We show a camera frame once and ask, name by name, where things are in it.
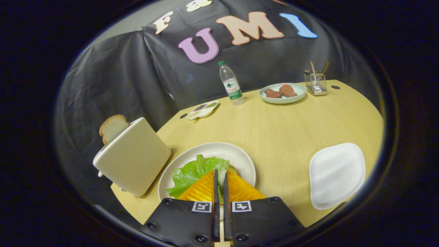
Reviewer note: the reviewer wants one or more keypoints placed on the pale green round plate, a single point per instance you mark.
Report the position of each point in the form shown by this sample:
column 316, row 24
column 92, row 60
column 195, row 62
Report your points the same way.
column 297, row 90

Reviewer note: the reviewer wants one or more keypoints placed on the wooden stick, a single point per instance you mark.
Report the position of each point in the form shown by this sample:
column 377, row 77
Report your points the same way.
column 312, row 68
column 325, row 67

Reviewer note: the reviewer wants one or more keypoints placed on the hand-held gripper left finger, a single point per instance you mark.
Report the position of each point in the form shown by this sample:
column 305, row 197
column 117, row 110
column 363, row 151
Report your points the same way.
column 181, row 223

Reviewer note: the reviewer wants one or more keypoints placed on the white divided condiment dish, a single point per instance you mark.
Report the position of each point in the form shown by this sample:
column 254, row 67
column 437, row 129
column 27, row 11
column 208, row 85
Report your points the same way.
column 203, row 110

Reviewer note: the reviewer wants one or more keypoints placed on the black backdrop cloth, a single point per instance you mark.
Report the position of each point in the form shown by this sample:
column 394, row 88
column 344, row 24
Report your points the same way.
column 120, row 79

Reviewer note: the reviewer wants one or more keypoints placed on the white toaster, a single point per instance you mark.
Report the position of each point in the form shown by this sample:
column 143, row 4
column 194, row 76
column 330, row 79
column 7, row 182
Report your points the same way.
column 133, row 157

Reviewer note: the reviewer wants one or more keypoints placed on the white rounded square plate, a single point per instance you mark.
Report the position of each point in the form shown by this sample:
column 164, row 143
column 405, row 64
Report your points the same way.
column 336, row 175

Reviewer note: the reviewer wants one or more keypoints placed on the white round plate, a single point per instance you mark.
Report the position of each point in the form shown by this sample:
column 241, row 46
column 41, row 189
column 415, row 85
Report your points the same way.
column 212, row 151

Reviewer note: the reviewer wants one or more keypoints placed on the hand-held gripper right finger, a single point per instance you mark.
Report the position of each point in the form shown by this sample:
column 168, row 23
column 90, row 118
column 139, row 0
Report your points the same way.
column 264, row 223

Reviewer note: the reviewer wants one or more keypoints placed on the clear plastic water bottle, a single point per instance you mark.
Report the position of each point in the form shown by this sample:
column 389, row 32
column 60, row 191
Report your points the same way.
column 232, row 85

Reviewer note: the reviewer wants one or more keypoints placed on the green lettuce leaf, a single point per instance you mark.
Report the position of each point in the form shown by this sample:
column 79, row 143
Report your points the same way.
column 192, row 171

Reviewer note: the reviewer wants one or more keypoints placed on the white bread slice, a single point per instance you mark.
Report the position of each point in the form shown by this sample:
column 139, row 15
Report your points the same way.
column 111, row 128

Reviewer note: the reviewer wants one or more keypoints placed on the brown meat piece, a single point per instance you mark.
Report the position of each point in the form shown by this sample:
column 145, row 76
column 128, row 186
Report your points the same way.
column 287, row 90
column 272, row 93

